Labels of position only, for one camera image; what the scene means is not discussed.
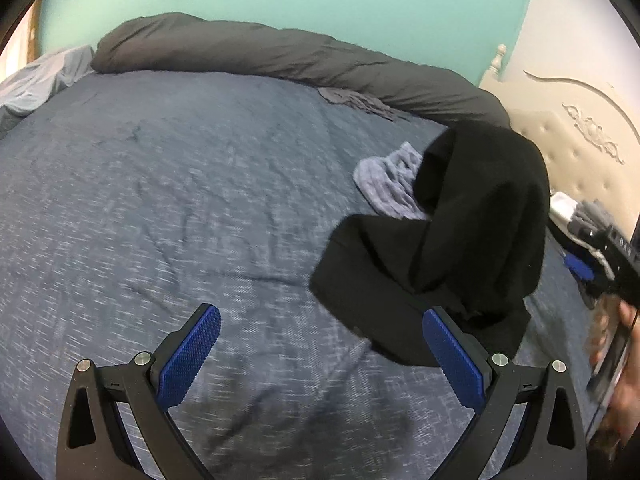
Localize white folded garment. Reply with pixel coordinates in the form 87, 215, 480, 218
550, 192, 581, 222

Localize light grey sheet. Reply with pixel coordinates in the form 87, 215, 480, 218
0, 45, 96, 133

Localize black pants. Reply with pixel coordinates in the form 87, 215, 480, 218
309, 122, 552, 367

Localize person's right hand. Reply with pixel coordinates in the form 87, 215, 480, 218
611, 302, 640, 413

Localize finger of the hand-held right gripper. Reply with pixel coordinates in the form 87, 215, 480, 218
570, 222, 608, 248
550, 240, 598, 306

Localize wooden window frame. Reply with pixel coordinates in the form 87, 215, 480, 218
27, 2, 43, 58

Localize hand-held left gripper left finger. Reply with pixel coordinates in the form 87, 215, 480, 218
56, 303, 222, 480

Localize bed with blue sheet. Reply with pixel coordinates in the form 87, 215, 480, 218
0, 69, 601, 480

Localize cream bed headboard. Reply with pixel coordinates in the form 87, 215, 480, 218
480, 44, 640, 261

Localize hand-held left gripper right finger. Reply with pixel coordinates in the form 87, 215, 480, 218
421, 306, 587, 480

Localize grey knit folded garment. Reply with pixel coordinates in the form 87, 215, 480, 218
574, 200, 612, 232

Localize blue checked cloth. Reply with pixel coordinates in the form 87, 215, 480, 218
353, 142, 432, 222

